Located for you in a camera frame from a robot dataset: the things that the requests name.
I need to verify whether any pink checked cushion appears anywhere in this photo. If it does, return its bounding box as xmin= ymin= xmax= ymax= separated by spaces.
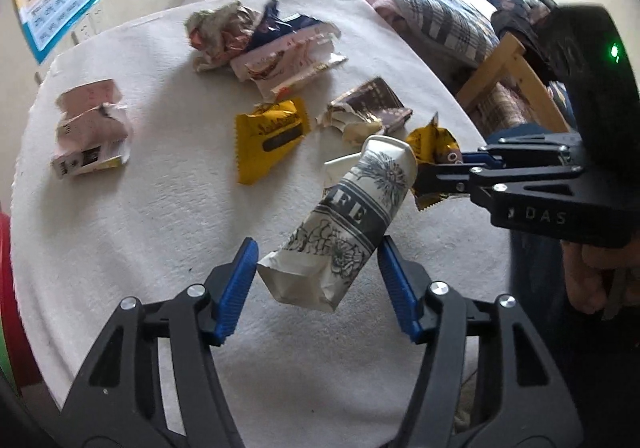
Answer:
xmin=475 ymin=78 xmax=576 ymax=131

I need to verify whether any floral paper cup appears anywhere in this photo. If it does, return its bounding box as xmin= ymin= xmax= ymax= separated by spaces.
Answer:
xmin=256 ymin=135 xmax=419 ymax=313

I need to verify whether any white towel table cover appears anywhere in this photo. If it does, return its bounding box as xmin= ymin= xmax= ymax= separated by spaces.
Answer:
xmin=10 ymin=0 xmax=516 ymax=448

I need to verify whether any dark blue snack wrapper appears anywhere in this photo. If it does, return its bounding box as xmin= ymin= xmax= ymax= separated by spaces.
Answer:
xmin=247 ymin=0 xmax=321 ymax=52

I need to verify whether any black clothing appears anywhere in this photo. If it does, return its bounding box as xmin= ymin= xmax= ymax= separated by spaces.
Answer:
xmin=490 ymin=6 xmax=556 ymax=79

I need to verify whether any wooden chair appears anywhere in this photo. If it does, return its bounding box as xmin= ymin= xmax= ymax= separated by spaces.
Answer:
xmin=456 ymin=32 xmax=576 ymax=134

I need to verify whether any red bin with green rim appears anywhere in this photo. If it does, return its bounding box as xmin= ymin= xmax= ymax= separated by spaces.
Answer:
xmin=0 ymin=211 xmax=23 ymax=391

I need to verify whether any dark brown torn wrapper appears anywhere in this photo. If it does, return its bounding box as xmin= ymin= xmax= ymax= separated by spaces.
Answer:
xmin=316 ymin=77 xmax=415 ymax=145

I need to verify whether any gold crinkled wrapper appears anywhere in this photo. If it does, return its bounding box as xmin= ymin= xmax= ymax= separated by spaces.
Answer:
xmin=405 ymin=112 xmax=461 ymax=212

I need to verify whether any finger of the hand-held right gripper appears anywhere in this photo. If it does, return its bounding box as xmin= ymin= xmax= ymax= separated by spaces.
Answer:
xmin=410 ymin=161 xmax=583 ymax=201
xmin=460 ymin=133 xmax=583 ymax=168

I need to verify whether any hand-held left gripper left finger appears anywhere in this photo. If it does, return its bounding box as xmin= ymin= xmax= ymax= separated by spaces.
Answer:
xmin=57 ymin=237 xmax=261 ymax=448

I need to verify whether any pale pink long wrapper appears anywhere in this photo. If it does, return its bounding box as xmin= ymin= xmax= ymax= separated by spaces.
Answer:
xmin=230 ymin=21 xmax=348 ymax=99

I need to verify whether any pale pink packet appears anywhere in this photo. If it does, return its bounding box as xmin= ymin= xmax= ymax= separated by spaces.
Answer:
xmin=50 ymin=78 xmax=135 ymax=180

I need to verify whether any yellow snack packet black label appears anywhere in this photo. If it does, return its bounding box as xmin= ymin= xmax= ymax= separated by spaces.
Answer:
xmin=235 ymin=97 xmax=312 ymax=185

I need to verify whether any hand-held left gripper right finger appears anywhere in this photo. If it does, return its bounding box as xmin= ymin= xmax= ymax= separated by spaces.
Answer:
xmin=377 ymin=235 xmax=586 ymax=448

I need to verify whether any person's right hand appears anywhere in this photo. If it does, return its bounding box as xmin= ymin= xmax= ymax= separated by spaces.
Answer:
xmin=562 ymin=243 xmax=628 ymax=316

